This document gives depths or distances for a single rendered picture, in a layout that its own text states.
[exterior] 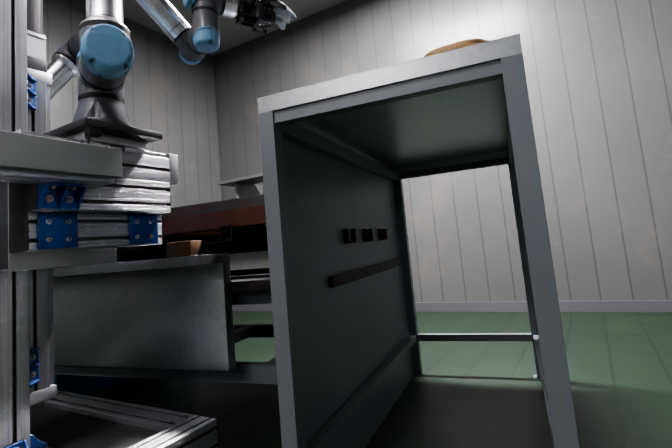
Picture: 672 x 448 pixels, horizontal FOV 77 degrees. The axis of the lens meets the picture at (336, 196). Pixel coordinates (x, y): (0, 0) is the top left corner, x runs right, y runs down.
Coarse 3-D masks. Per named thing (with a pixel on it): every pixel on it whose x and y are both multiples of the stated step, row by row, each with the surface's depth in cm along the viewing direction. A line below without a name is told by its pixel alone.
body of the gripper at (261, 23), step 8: (240, 0) 129; (256, 0) 134; (240, 8) 130; (248, 8) 133; (256, 8) 134; (264, 8) 134; (272, 8) 136; (240, 16) 130; (248, 16) 133; (256, 16) 133; (264, 16) 133; (272, 16) 134; (240, 24) 133; (248, 24) 135; (256, 24) 134; (264, 24) 137; (272, 24) 136; (264, 32) 139
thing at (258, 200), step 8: (224, 200) 153; (232, 200) 151; (240, 200) 150; (248, 200) 149; (256, 200) 148; (176, 208) 161; (184, 208) 160; (192, 208) 158; (200, 208) 157; (208, 208) 155; (216, 208) 154; (224, 208) 153; (232, 208) 151; (168, 216) 162; (176, 216) 161
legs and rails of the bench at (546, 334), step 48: (384, 96) 93; (528, 96) 81; (528, 144) 81; (528, 192) 80; (528, 240) 80; (528, 288) 192; (432, 336) 208; (480, 336) 199; (528, 336) 192; (576, 432) 74
